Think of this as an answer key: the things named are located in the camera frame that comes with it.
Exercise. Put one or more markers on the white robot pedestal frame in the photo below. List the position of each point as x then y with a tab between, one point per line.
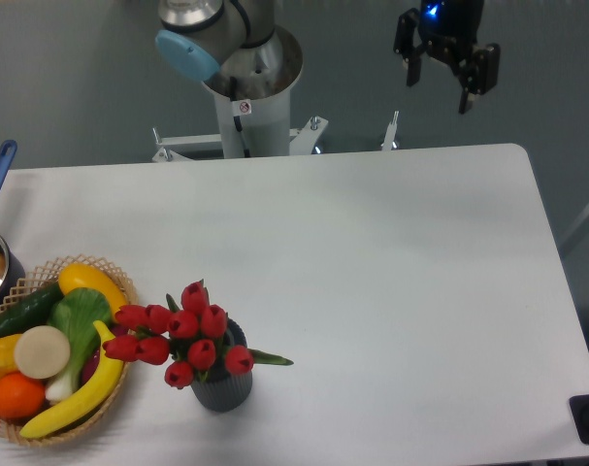
248	128

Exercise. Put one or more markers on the yellow banana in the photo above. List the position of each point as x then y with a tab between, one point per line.
85	400

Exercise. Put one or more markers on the dark grey ribbed vase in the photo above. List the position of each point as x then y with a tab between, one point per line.
222	392

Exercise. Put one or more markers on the yellow bell pepper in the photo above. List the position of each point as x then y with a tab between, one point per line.
7	359

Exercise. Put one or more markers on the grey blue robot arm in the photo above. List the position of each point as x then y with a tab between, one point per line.
236	49

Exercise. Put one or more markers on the orange fruit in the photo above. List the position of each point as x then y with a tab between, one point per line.
20	396

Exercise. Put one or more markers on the round beige disc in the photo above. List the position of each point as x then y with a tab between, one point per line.
42	352

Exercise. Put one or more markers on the red tulip bouquet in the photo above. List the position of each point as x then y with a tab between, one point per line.
193	338

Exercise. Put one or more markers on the green bok choy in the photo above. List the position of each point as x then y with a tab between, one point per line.
74	316

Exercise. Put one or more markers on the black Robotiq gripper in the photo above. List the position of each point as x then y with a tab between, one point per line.
448	31

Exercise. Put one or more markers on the dark red fruit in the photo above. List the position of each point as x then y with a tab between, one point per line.
91	364

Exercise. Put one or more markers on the green cucumber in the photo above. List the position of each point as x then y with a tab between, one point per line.
31	311

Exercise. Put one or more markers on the woven wicker basket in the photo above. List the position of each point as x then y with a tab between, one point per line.
38	278

